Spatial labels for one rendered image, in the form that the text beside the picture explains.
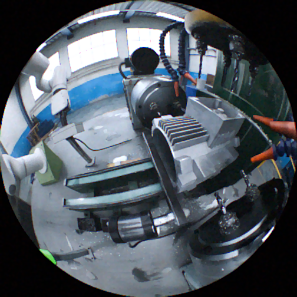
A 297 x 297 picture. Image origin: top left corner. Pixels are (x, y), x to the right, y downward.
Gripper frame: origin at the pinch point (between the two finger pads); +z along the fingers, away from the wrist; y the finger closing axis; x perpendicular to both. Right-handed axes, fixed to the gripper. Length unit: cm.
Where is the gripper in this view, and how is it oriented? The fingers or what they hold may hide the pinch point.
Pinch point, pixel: (63, 121)
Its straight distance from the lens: 50.2
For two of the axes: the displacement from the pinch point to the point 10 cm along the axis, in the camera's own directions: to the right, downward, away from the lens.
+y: 9.6, -2.5, 1.4
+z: 1.8, 9.1, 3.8
